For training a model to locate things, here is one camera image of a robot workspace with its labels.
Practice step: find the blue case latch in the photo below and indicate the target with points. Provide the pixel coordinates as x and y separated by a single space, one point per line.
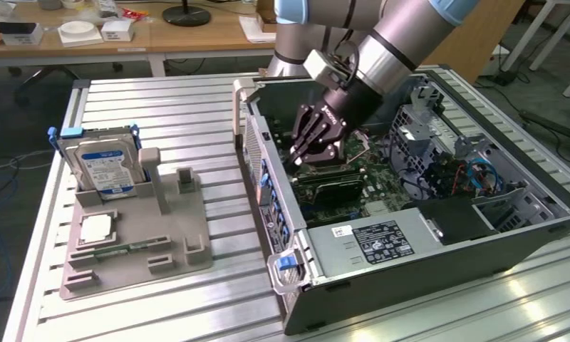
285 263

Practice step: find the white paper stack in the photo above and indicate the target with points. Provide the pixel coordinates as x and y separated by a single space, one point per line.
253 30

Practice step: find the grey 3D-printed parts rack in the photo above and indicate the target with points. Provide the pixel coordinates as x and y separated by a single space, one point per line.
137 256

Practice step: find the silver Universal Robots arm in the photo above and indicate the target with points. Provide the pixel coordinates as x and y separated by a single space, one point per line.
399 46

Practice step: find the white table frame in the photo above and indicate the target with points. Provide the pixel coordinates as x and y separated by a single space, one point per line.
523 39

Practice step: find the small white labelled box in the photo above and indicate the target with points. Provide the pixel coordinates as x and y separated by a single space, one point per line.
116 30

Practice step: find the grey cup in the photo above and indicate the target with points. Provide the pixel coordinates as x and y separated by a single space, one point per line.
51 4

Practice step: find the red packet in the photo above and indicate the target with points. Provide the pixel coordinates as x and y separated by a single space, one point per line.
135 16

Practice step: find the open grey PC case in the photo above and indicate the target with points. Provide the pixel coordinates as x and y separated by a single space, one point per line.
408 285

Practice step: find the clear bag with label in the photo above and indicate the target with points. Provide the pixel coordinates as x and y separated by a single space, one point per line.
108 9

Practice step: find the wooden desk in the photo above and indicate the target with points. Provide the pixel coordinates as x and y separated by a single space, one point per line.
143 35

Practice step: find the green RAM stick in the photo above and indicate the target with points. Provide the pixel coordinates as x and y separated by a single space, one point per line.
123 249

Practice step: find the wooden cabinet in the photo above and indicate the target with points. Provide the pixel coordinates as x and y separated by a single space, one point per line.
480 53

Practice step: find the white box with red button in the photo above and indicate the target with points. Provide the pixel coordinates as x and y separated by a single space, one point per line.
496 60

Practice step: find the white box with round dish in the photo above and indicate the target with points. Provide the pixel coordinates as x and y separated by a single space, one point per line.
77 33

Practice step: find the metal socket cover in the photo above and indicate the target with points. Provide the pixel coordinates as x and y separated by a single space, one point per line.
363 140

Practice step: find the black power adapter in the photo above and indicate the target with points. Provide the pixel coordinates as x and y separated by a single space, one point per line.
504 78

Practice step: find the black and white box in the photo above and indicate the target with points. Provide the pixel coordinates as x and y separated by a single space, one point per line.
19 35

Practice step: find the black plastic shroud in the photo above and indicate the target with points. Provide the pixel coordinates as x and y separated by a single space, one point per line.
456 221

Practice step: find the green motherboard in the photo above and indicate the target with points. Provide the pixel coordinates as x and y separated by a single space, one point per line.
385 178

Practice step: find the black round lamp base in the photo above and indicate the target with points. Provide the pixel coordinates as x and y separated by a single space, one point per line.
185 16

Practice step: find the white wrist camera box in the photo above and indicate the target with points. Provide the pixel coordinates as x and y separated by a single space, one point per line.
323 67

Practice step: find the brown cardboard box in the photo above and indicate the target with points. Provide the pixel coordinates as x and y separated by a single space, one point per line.
265 14

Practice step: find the hard disk in blue carrier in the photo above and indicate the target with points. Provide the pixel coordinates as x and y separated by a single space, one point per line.
104 167

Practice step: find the metal disk bay bracket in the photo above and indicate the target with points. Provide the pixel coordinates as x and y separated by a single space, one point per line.
517 199

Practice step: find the grey power supply unit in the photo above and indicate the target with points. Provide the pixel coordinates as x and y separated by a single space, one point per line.
343 249

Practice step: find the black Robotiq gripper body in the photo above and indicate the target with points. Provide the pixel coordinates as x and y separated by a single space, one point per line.
352 107

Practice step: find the low-profile Nvidia graphics card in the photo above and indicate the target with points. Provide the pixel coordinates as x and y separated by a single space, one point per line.
337 196

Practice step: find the perforated metal disk bay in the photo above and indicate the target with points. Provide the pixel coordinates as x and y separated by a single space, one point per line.
408 124

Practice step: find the black labelled RAM stick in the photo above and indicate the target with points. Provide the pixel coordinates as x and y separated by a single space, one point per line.
332 174

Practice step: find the silver CPU chip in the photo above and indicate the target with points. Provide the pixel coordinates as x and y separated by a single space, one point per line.
96 228

